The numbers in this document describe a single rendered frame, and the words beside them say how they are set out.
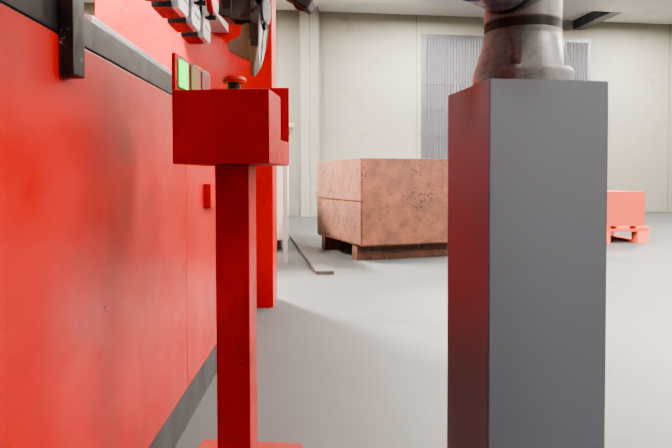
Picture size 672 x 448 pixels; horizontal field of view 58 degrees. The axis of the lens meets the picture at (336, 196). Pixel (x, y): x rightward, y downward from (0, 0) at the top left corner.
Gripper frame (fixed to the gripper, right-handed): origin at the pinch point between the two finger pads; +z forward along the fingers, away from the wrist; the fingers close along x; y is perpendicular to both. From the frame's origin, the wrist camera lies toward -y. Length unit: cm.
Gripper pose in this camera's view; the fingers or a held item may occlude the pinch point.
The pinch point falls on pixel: (257, 69)
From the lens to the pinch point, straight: 116.5
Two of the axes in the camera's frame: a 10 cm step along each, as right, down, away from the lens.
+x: -0.8, 0.3, -10.0
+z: -0.8, 10.0, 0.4
